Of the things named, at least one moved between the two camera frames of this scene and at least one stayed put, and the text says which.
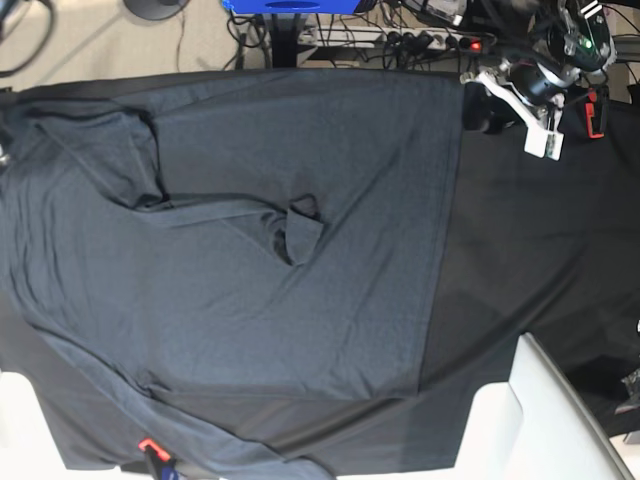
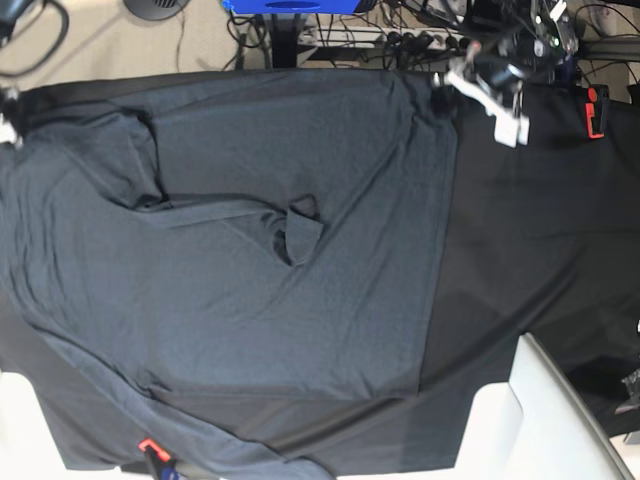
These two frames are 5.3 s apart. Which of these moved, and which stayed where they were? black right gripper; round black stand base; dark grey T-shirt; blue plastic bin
Moved: black right gripper
Stayed: blue plastic bin; dark grey T-shirt; round black stand base
